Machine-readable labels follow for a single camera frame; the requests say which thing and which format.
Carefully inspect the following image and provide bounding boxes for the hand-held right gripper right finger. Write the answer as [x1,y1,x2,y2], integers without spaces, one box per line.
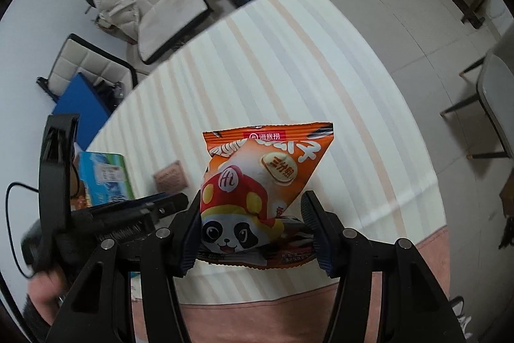
[301,190,468,343]

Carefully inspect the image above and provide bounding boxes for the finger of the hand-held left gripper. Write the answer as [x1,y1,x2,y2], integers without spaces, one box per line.
[71,192,189,244]
[38,114,81,233]

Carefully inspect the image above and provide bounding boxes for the black cable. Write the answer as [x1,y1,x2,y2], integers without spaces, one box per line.
[5,181,41,280]

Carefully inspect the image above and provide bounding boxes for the person's left forearm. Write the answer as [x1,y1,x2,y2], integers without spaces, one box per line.
[20,293,55,331]

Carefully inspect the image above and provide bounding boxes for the blue board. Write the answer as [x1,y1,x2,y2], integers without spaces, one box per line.
[52,73,113,151]

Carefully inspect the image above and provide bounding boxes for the person's left hand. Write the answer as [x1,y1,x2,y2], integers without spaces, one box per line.
[30,270,67,323]

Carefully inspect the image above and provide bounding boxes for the orange snack packet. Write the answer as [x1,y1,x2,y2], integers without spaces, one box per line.
[199,122,335,269]

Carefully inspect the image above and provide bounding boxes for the grey folding chair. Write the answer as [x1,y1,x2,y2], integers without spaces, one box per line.
[439,48,514,161]

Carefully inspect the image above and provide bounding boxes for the white quilted chair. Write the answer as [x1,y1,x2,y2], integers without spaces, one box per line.
[36,33,139,103]

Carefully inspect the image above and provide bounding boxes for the small brown card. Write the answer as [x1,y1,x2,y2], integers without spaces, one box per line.
[153,162,188,192]

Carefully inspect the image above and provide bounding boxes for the pink blanket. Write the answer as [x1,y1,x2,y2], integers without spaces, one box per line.
[128,226,450,343]

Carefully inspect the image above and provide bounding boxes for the cardboard box blue sides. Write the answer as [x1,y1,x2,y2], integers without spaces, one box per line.
[70,152,135,211]

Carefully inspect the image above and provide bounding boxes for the striped tablecloth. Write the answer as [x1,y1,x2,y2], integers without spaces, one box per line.
[86,0,447,305]

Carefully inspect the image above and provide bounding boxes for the grey white sneaker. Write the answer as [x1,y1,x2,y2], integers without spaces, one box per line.
[450,297,474,339]

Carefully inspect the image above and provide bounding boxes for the white padded chair black trim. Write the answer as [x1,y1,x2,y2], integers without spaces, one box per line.
[137,0,211,66]

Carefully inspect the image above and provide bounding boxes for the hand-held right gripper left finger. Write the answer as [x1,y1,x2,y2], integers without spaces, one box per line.
[46,190,201,343]

